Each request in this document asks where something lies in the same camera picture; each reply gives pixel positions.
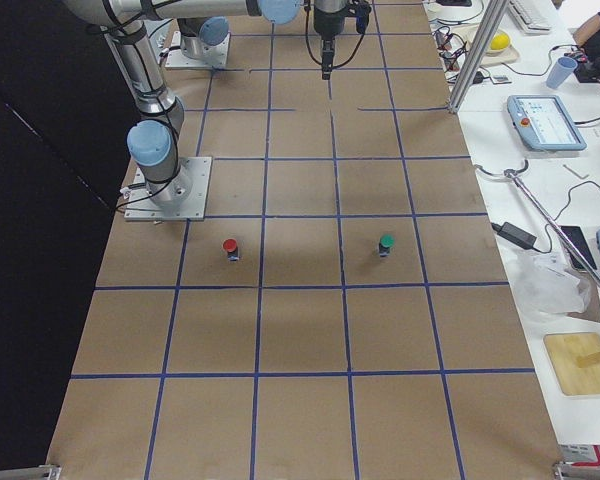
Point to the metal rod stand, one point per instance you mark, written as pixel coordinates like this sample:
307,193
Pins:
514,175

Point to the red push button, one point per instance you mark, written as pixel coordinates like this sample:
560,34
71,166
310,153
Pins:
231,249

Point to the beige rectangular tray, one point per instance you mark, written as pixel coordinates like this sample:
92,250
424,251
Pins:
467,34

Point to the yellow lemon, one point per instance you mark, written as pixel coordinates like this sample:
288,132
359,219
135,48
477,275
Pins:
499,43

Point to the blue teach pendant tablet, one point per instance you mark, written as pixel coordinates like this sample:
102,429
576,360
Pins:
543,123

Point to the light blue plastic cup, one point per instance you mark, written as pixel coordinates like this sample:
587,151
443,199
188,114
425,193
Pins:
560,71

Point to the black power adapter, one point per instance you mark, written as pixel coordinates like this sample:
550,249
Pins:
517,236

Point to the brown paper table cover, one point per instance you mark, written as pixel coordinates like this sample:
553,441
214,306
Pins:
311,357

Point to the black smartphone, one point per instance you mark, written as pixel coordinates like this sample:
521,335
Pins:
577,238

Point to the clear plastic bag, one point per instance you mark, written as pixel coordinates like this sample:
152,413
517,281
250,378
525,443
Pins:
545,288

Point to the wooden cutting board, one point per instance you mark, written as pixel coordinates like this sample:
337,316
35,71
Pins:
575,358

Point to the aluminium frame post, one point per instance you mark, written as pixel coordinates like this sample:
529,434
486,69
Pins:
483,36

